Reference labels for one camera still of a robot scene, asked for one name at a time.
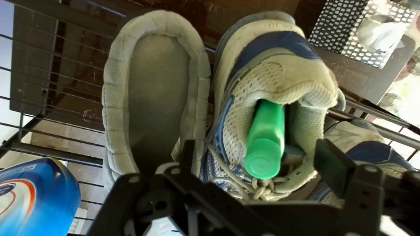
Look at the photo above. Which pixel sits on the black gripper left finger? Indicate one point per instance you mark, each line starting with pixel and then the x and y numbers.
pixel 187 161

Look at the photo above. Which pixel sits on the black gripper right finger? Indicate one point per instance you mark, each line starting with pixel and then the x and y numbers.
pixel 336 170

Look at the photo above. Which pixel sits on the small green plastic bottle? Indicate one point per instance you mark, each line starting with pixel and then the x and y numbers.
pixel 263 138

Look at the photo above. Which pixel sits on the black metal shoe rack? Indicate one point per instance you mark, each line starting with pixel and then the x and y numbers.
pixel 52 152

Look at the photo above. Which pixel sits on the blue stain remover spray bottle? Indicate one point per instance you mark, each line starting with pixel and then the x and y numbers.
pixel 36 200

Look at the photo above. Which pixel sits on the grey blue sneaker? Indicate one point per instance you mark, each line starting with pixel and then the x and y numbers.
pixel 270 73
pixel 371 150

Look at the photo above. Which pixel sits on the grey slipper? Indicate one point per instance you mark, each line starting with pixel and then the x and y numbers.
pixel 155 95

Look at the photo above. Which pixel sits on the black white patterned tissue box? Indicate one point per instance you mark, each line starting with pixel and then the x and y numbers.
pixel 336 30

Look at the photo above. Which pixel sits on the white tissue in box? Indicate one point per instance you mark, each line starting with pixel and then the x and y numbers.
pixel 384 30

